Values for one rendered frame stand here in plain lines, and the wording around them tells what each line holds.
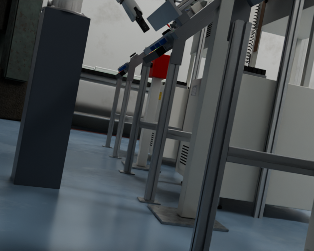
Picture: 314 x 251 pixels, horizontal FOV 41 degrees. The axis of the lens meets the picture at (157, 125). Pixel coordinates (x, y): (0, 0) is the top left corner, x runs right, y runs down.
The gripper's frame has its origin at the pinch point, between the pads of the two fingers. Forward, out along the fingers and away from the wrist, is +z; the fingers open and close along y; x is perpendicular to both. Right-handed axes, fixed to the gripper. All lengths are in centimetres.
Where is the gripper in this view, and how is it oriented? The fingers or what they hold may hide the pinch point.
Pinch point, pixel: (144, 27)
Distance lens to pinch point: 203.8
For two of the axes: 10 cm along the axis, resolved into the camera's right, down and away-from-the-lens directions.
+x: 8.1, -5.7, 1.4
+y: 2.0, 0.5, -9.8
